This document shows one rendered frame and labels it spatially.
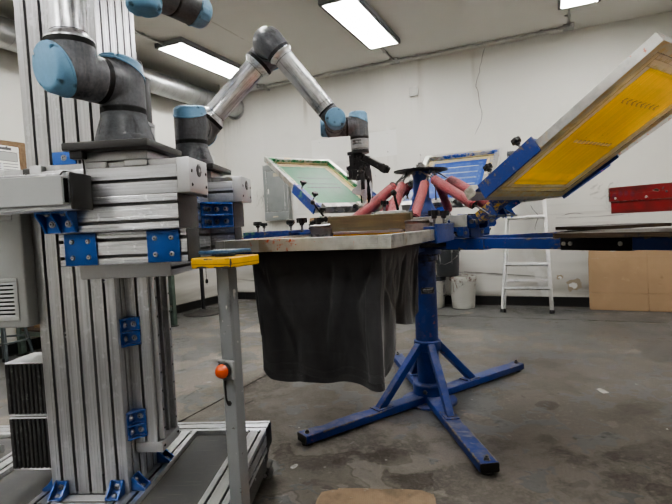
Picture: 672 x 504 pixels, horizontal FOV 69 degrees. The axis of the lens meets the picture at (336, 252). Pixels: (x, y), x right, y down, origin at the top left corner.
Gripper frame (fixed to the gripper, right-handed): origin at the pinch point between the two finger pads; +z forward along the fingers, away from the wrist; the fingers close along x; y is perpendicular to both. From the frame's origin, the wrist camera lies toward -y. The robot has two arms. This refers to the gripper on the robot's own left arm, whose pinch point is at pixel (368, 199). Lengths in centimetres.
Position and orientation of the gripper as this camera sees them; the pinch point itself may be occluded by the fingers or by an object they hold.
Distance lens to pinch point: 197.9
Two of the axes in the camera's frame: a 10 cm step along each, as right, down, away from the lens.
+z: 0.6, 10.0, 0.5
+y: -9.1, 0.4, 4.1
